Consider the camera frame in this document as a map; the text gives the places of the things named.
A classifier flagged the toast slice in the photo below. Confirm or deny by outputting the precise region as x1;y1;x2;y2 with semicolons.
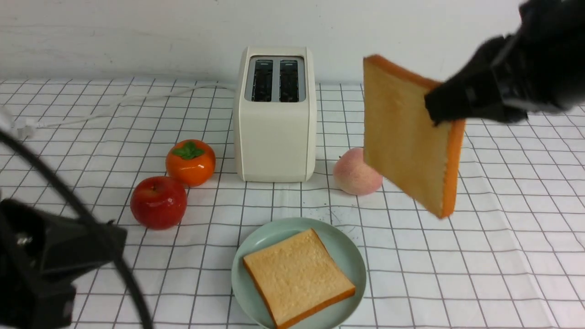
242;228;356;329
363;54;466;218

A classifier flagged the white checkered tablecloth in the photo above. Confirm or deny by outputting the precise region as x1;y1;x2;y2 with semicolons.
0;78;585;329

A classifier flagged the orange persimmon with green leaf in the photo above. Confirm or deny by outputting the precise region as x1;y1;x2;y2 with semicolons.
165;139;217;187

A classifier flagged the red apple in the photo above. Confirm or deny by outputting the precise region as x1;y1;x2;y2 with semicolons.
130;176;187;230

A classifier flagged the pink peach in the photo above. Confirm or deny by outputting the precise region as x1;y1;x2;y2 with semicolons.
333;147;383;196

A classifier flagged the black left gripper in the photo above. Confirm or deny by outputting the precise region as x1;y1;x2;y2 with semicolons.
1;199;113;329

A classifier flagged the white power cord with plug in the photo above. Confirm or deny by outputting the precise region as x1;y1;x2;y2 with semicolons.
14;83;236;139

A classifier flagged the black cable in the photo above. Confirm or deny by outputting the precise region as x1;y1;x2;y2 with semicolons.
0;130;154;329

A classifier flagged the light green plate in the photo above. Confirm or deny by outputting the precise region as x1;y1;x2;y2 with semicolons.
231;218;367;329

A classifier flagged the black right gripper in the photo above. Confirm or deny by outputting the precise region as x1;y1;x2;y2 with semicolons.
425;0;585;126

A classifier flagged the cream white toaster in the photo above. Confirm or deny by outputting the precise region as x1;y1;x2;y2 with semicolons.
233;47;317;183

